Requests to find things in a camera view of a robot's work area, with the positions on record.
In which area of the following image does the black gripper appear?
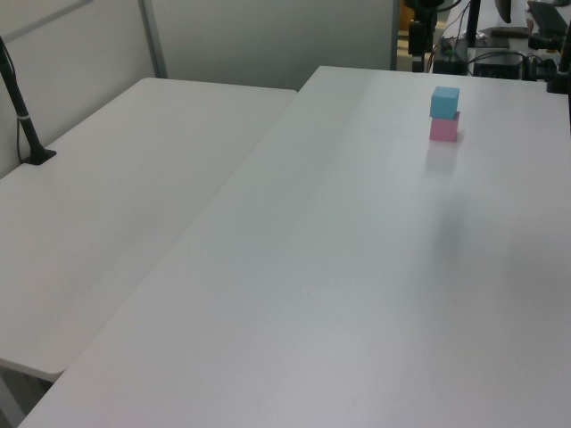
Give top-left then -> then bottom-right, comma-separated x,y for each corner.
403,0 -> 448,73

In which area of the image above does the blue cube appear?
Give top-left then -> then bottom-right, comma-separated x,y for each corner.
429,86 -> 461,119

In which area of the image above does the pink cube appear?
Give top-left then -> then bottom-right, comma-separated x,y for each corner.
428,111 -> 461,143

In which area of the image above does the black box with green light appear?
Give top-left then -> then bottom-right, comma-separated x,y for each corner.
433,37 -> 467,75

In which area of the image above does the flat black electronics box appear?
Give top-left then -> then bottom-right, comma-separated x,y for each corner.
472,52 -> 525,80

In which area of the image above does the brown flat object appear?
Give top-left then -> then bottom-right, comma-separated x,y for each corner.
489,26 -> 530,39

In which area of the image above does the white side table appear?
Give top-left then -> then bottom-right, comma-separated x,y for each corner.
0,77 -> 299,383

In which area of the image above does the small black camera device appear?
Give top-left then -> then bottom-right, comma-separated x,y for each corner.
524,53 -> 559,84

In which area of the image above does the black clamp mount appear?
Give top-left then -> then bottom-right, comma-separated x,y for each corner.
545,26 -> 571,95

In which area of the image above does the grey corner partition post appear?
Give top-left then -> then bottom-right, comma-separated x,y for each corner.
137,0 -> 170,80

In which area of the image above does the black camera pole with base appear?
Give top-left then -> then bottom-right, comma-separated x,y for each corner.
0,35 -> 58,167

